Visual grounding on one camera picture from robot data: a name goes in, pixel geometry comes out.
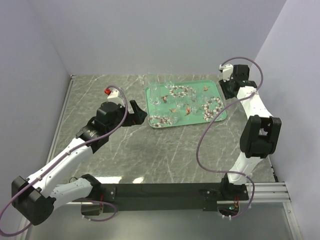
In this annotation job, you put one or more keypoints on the clear wine glass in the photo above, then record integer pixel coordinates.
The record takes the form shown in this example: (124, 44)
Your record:
(155, 99)

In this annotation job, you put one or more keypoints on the aluminium side rail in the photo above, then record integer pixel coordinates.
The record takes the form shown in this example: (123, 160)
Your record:
(60, 120)

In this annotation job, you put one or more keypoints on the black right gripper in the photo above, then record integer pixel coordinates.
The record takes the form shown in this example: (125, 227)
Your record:
(227, 95)

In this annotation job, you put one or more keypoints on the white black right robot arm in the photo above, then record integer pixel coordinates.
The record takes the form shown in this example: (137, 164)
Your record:
(260, 134)

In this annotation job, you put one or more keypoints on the aluminium front frame rail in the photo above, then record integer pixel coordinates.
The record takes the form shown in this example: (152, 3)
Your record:
(262, 192)

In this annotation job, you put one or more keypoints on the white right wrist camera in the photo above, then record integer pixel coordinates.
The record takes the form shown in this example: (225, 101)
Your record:
(227, 71)

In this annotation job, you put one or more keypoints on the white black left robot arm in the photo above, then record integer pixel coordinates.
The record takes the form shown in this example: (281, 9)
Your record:
(38, 195)

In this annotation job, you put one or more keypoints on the green floral bird tray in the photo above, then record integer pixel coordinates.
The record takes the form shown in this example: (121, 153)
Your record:
(206, 93)

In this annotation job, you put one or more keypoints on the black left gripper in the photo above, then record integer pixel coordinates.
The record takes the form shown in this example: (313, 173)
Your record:
(136, 118)

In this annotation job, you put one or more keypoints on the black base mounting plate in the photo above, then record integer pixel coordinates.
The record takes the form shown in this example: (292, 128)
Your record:
(167, 196)

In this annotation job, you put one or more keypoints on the tall clear champagne flute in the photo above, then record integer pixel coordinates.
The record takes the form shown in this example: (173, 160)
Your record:
(152, 78)

